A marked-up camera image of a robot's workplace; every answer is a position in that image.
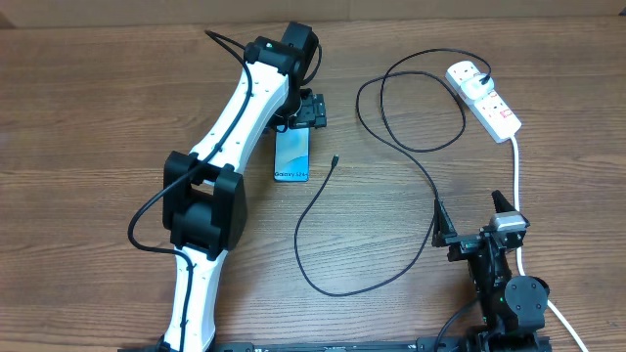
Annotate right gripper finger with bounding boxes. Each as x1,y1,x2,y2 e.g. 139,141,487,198
491,190,515,213
432,198,457,246

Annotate Samsung Galaxy smartphone blue screen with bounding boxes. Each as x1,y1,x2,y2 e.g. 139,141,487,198
274,128,310,182

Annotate black USB charging cable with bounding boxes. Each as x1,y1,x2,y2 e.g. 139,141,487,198
293,47,493,298

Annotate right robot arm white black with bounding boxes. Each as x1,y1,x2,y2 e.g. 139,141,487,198
432,190,552,352

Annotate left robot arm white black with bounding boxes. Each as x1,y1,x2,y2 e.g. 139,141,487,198
156,22,327,351

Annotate white charger plug adapter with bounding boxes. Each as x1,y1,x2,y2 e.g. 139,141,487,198
461,73,495,102

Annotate white power strip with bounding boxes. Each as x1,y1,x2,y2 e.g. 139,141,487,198
445,61,521,143

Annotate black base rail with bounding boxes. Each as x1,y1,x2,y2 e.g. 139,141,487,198
117,337,553,352

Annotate white power strip cord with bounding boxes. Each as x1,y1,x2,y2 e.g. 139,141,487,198
509,136,592,352

